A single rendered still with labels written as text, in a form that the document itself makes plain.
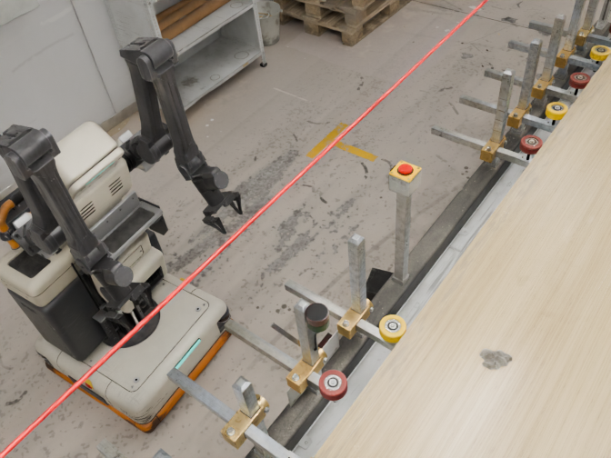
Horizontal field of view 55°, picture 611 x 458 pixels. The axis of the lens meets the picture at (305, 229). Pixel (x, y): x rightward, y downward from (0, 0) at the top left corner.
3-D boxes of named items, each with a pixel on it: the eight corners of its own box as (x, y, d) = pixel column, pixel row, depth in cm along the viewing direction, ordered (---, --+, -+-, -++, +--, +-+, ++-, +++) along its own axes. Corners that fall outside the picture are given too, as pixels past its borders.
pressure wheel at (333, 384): (315, 403, 170) (312, 384, 162) (332, 383, 174) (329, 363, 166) (338, 419, 166) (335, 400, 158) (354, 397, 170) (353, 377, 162)
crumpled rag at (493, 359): (479, 369, 161) (480, 364, 160) (478, 347, 166) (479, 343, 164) (513, 372, 160) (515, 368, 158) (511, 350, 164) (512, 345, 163)
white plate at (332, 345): (289, 406, 181) (285, 391, 173) (337, 345, 194) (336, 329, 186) (291, 407, 180) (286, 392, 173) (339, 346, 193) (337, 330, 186)
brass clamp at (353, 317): (335, 332, 188) (335, 323, 184) (359, 303, 195) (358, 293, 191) (351, 341, 185) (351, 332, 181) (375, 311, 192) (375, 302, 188)
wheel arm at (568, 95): (483, 77, 276) (484, 70, 273) (486, 74, 278) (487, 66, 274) (576, 104, 255) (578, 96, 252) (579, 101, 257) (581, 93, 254)
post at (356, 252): (353, 333, 198) (346, 238, 163) (358, 326, 199) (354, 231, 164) (361, 338, 196) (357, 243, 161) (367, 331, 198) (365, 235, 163)
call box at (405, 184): (388, 192, 178) (388, 173, 172) (400, 178, 181) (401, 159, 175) (408, 200, 174) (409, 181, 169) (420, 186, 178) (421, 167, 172)
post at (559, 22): (533, 112, 275) (555, 15, 240) (535, 108, 277) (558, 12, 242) (540, 114, 274) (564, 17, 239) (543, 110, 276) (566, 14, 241)
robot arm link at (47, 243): (9, 107, 137) (-26, 132, 131) (52, 131, 133) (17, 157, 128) (61, 223, 173) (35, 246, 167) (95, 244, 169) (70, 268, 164)
